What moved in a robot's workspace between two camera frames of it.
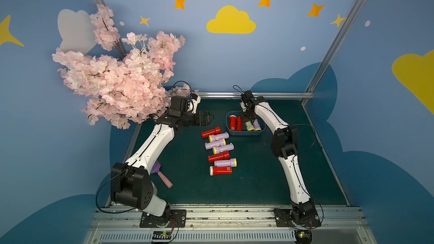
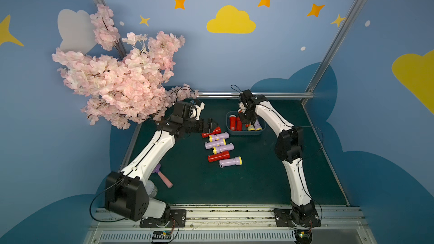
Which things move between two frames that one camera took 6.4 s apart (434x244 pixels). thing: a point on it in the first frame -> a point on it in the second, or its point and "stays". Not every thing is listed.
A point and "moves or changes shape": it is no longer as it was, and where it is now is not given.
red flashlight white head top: x=233 y=122 stays
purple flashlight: x=232 y=162 moves or changes shape
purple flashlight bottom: x=256 y=125 stays
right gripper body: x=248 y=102 stays
